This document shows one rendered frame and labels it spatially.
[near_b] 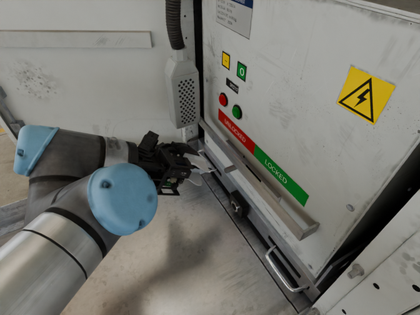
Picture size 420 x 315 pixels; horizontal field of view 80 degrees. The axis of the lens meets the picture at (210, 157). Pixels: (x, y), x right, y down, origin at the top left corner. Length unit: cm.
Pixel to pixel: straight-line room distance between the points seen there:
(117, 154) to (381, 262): 40
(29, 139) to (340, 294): 51
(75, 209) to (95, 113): 70
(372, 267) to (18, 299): 37
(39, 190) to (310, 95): 40
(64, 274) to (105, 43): 64
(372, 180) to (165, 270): 48
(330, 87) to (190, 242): 50
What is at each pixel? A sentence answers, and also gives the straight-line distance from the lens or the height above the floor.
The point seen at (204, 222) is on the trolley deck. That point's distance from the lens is 72.
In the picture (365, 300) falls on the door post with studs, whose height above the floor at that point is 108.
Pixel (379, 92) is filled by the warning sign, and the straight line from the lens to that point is 34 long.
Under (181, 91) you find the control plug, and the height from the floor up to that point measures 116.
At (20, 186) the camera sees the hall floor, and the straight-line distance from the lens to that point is 236.
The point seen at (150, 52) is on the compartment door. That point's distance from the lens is 78.
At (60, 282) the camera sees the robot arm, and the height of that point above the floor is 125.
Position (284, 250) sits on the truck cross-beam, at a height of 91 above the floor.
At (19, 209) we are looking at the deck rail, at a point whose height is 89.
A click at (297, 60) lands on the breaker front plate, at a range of 41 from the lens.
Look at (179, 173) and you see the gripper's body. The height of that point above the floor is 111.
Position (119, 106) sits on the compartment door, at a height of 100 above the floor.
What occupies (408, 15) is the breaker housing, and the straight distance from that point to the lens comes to 32.
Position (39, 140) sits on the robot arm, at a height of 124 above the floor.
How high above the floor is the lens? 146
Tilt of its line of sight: 44 degrees down
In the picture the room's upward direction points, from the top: straight up
